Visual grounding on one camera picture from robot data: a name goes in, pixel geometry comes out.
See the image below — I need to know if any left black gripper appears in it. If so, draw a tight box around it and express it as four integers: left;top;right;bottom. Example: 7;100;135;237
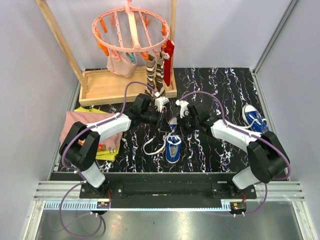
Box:
140;108;172;133

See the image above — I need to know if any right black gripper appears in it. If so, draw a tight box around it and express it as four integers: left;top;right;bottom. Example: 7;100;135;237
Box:
174;112;199;138

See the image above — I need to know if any blue sneaker with white laces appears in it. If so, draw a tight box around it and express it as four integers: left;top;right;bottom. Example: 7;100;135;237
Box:
142;116;183;164

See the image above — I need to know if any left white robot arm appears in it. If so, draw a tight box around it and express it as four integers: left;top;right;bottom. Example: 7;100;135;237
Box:
59;93;170;198

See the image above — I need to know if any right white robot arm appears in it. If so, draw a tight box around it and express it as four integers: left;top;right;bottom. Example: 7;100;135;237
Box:
175;100;290;199

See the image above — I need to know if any right brown striped sock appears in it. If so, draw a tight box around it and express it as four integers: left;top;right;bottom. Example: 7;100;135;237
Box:
154;52;166;97

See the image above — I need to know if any brown striped sock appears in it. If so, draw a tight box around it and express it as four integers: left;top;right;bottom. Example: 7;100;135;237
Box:
154;52;166;97
144;54;156;97

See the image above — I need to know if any yellow folded t-shirt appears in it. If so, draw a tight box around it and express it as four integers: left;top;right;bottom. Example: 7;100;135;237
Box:
74;107;122;161

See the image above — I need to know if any left brown striped sock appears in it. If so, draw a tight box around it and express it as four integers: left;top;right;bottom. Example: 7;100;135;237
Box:
144;54;156;97

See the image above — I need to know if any pink mesh laundry bag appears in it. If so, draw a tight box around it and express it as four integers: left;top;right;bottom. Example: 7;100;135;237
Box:
106;50;137;78

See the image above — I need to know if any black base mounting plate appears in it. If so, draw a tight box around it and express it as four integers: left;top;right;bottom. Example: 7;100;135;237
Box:
79;172;257;201

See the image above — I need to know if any red hanging sock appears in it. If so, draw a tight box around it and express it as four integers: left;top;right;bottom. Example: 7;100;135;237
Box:
162;39;175;87

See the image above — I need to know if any wooden drying rack stand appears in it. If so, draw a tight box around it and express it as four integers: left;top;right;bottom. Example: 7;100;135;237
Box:
36;0;177;107

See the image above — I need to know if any pink folded t-shirt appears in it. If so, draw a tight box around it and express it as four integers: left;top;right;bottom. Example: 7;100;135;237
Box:
59;108;123;150

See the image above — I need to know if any pink round clip hanger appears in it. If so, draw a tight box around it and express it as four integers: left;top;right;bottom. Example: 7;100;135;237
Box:
91;0;171;64

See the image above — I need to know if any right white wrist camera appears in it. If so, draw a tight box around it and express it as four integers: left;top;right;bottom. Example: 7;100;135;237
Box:
175;100;190;119

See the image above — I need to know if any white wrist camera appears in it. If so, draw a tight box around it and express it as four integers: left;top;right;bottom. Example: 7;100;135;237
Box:
175;100;190;119
154;92;169;112

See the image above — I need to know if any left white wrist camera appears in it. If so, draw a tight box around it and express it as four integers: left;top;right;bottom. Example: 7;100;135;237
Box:
154;92;169;112

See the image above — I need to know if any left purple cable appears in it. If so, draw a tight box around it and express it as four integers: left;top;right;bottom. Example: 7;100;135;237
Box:
58;81;161;238

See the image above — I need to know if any aluminium slotted rail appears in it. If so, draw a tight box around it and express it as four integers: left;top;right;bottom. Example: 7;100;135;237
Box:
44;196;231;212

